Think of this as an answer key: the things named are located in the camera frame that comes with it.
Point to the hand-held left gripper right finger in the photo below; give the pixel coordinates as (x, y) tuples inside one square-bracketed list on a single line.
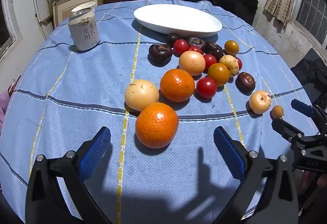
[(227, 152)]

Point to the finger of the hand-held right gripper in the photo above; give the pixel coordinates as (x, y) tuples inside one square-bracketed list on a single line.
[(302, 107), (283, 127)]

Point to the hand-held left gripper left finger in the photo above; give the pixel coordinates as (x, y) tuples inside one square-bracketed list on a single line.
[(95, 152)]

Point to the small tan round fruit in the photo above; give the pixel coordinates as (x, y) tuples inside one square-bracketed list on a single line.
[(277, 111)]

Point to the pale dimpled small fruit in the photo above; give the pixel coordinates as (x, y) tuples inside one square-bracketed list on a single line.
[(259, 102)]

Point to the orange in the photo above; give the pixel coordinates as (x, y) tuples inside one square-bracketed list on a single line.
[(156, 125), (177, 85)]

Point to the pale yellow round fruit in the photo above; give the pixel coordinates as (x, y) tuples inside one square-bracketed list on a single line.
[(141, 95)]

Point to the amber orange tomato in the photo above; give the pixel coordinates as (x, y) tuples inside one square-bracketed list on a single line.
[(218, 74)]

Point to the pale striped fruit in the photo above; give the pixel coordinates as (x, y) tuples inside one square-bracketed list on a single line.
[(229, 64)]

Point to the yellow brown tomato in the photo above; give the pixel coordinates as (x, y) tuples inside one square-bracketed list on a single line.
[(231, 47)]

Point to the peach round fruit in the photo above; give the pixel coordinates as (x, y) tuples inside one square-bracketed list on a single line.
[(191, 63)]

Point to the dark cherry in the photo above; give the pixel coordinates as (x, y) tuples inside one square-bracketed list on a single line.
[(172, 38), (218, 53)]

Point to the large dark water chestnut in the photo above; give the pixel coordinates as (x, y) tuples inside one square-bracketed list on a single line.
[(160, 53)]

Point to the white oval plate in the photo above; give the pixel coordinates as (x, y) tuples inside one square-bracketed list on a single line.
[(176, 18)]

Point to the person's right hand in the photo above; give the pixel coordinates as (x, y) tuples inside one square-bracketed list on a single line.
[(305, 180)]

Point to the black jacket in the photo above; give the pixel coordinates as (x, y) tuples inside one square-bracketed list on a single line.
[(311, 70)]

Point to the blue checked tablecloth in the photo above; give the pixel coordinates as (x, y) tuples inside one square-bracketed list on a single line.
[(76, 86)]

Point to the window with metal grille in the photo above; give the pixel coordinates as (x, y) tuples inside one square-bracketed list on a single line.
[(314, 9)]

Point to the pink cloth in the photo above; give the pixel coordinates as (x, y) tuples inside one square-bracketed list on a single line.
[(5, 104)]

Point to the white drink can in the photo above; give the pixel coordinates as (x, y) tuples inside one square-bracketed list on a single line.
[(83, 32)]

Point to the white paper cup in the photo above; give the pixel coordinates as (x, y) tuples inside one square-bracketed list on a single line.
[(84, 5)]

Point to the white framed window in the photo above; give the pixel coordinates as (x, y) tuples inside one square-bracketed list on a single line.
[(6, 29)]

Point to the wooden picture frame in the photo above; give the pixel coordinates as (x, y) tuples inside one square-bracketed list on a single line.
[(58, 9)]

